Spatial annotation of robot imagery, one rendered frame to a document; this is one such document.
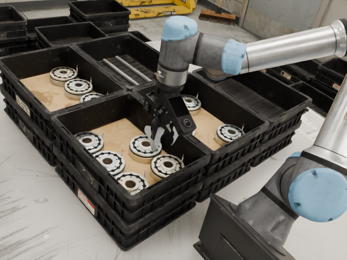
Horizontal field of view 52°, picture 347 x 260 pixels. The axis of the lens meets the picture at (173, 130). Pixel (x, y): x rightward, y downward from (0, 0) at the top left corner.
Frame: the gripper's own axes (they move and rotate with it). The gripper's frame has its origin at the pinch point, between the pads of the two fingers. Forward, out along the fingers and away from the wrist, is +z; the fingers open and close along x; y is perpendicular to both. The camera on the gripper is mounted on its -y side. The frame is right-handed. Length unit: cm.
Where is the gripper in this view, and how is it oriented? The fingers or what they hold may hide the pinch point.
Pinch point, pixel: (164, 146)
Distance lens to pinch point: 98.6
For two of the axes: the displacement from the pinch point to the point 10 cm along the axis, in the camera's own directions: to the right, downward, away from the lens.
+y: -5.9, -5.6, 5.8
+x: -7.9, 2.6, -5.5
